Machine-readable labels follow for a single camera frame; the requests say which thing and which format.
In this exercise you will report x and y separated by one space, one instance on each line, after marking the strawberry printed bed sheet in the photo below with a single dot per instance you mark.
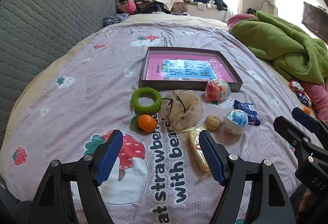
102 65

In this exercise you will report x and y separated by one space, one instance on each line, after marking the pink pillow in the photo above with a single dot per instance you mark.
238 20

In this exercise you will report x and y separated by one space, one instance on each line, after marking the blue snack packet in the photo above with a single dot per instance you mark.
243 105

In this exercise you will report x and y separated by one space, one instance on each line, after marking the red toy egg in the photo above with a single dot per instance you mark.
215 91

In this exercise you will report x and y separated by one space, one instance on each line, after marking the blue candy wrapper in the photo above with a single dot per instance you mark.
304 99

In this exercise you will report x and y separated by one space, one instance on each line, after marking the black wall television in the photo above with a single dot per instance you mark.
314 19

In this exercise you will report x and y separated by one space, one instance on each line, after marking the grey quilted headboard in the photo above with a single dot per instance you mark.
38 34

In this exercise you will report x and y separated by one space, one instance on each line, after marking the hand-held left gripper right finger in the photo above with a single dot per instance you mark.
211 157

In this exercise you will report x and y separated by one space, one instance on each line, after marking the yellow snack packet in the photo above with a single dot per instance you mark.
196 142

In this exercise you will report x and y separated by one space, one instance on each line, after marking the small orange fruit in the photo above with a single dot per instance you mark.
307 110

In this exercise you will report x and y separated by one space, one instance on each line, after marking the pink cloth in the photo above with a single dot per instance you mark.
317 96

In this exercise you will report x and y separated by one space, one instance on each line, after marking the black yellow device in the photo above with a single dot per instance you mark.
251 11

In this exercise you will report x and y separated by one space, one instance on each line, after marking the blue topped toy egg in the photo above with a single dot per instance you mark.
235 121

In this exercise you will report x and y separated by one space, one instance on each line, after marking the pink picture book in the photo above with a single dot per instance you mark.
156 67

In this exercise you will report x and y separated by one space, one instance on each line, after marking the orange tangerine with leaf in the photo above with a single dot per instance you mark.
147 123

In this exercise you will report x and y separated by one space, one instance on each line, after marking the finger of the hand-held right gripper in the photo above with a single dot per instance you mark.
289 130
305 118

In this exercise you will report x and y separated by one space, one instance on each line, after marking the shallow brown cardboard box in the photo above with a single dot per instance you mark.
179 85

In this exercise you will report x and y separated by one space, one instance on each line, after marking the red silver candy wrapper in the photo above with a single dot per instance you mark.
296 86

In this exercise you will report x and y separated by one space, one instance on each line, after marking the blue patterned cloth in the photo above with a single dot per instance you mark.
114 20

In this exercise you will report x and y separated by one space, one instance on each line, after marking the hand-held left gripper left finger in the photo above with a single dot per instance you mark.
110 157

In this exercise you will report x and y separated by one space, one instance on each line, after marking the brown walnut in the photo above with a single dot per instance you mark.
213 123

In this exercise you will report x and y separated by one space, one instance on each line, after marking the green fleece blanket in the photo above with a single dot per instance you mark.
276 44

